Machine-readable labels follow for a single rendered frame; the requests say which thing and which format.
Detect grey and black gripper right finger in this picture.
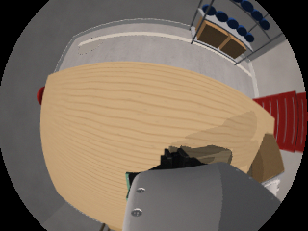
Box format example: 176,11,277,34
177,148,207,168

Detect green slide mechanism with black handwheel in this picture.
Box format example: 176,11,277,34
125,152,180,201

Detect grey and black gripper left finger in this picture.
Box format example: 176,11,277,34
128,148,172,188

